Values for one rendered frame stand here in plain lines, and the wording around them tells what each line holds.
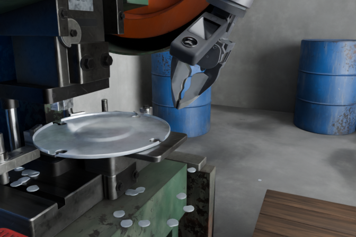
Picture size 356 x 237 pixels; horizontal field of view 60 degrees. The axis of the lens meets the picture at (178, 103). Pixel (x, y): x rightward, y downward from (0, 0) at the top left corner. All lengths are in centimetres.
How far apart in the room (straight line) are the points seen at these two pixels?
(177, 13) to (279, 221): 78
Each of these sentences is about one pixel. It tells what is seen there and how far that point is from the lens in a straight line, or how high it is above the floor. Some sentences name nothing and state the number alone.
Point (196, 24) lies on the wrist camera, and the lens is 51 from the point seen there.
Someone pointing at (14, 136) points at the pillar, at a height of 77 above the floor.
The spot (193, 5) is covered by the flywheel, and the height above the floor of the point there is 107.
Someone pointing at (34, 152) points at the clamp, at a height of 75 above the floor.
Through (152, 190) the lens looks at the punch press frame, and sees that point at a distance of 73.
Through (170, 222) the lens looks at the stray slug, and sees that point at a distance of 63.
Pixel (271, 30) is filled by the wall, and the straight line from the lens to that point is 387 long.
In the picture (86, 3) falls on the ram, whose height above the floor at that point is 105.
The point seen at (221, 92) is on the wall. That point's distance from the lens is 408.
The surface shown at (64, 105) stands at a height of 83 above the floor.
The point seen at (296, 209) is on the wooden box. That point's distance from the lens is 129.
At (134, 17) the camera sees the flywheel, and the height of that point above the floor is 103.
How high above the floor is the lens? 101
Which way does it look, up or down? 14 degrees down
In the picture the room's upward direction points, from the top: straight up
